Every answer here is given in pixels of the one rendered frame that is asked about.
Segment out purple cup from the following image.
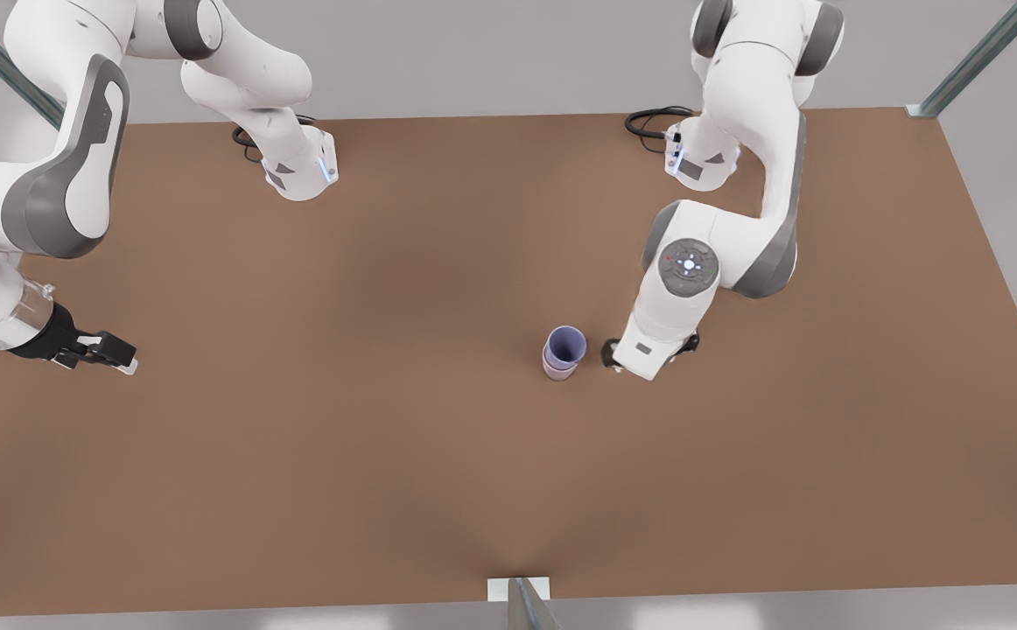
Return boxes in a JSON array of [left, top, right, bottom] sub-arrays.
[[545, 325, 588, 369]]

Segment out pink cup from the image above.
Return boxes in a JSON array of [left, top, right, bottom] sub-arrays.
[[543, 347, 580, 383]]

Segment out black cable loop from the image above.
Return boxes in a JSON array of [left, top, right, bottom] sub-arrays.
[[624, 106, 698, 156], [230, 114, 319, 165]]

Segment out silver frame post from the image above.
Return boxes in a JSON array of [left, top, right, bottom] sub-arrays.
[[486, 575, 564, 630], [0, 3, 67, 130], [905, 0, 1017, 120]]

